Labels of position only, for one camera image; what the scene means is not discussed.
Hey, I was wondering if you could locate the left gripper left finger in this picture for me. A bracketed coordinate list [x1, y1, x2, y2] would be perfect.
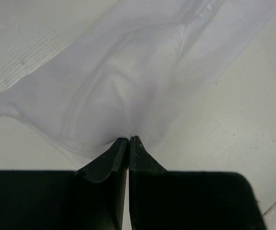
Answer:
[0, 138, 128, 230]

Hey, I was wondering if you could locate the white t shirt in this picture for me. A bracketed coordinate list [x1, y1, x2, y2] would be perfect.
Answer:
[0, 0, 276, 167]

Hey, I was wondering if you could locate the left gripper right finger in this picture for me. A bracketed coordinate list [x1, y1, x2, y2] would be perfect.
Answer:
[129, 136, 266, 230]

